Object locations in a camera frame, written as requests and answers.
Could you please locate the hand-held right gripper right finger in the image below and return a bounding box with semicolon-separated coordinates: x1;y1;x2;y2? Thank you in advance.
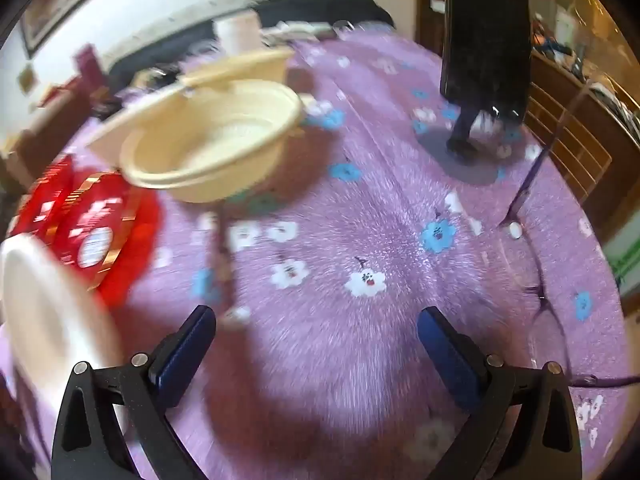
417;306;583;480

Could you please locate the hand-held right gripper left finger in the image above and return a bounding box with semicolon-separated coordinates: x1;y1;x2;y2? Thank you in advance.
50;304;217;480

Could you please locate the large red scalloped plate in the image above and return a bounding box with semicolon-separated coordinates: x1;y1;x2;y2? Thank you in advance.
7;155;163;308

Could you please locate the white foam bowl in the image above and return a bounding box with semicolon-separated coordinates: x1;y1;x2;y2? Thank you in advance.
0;234;126;461

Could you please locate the cream plastic bowl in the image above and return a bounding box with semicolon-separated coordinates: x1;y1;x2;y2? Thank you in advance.
85;47;296;161
120;80;306;204

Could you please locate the purple floral tablecloth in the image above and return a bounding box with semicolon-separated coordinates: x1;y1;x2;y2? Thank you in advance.
0;25;631;480

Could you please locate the dark wooden chair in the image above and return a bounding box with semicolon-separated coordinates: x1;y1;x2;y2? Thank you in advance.
522;80;613;201

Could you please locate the brown armchair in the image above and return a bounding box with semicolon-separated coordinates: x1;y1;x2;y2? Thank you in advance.
0;75;116;196

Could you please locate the black upright device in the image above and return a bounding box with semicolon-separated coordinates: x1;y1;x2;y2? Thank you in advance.
439;0;532;166

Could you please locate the white plastic jar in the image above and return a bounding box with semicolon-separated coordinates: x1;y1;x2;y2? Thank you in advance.
215;12;263;56

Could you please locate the black leather sofa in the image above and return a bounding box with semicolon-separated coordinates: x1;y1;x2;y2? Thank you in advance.
107;0;396;91

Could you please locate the dark cable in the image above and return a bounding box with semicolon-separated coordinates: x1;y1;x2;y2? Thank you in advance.
500;80;640;388

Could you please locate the framed wall picture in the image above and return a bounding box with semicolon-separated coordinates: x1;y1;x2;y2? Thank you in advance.
20;0;151;58

